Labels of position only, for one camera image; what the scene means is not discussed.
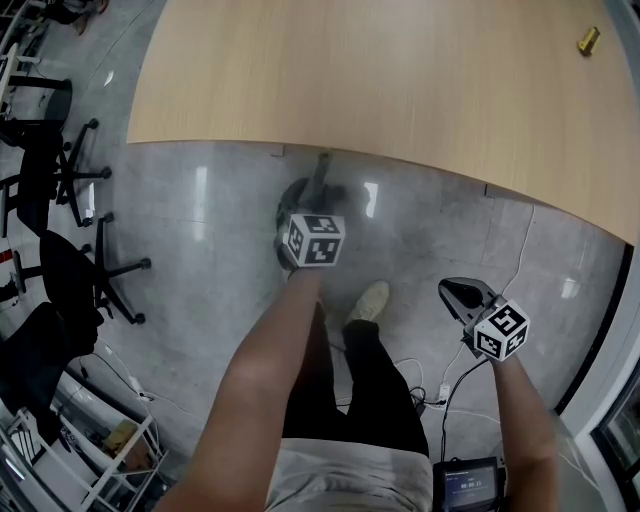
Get small brass cylinder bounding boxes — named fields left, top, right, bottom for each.
left=577, top=27, right=601, bottom=57

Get person's left forearm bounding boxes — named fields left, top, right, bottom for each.
left=154, top=267, right=326, bottom=512

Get white metal shelf rack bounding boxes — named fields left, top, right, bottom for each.
left=0, top=384, right=166, bottom=512

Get yellow box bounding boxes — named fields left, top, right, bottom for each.
left=102, top=419, right=139, bottom=457

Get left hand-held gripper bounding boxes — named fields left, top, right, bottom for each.
left=273, top=177, right=347, bottom=271

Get person's right forearm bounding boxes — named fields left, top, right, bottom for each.
left=487, top=357, right=561, bottom=476

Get white floor power strip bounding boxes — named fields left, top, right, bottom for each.
left=128, top=375, right=154, bottom=403

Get long white floor cable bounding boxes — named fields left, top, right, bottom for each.
left=439, top=204, right=536, bottom=389

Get black monitor screen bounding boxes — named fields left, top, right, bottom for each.
left=432, top=455, right=506, bottom=512

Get person's beige right shoe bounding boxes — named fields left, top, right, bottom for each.
left=345, top=279, right=391, bottom=326

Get person's white shirt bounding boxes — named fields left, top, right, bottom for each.
left=264, top=437, right=434, bottom=512

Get person's black trousers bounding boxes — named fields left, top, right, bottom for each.
left=282, top=299, right=430, bottom=456

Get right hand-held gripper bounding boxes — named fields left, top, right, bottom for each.
left=438, top=277, right=531, bottom=362

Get large wooden table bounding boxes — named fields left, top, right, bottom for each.
left=125, top=0, right=640, bottom=246

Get grey broom with metal handle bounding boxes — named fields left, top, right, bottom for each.
left=297, top=151, right=352, bottom=211

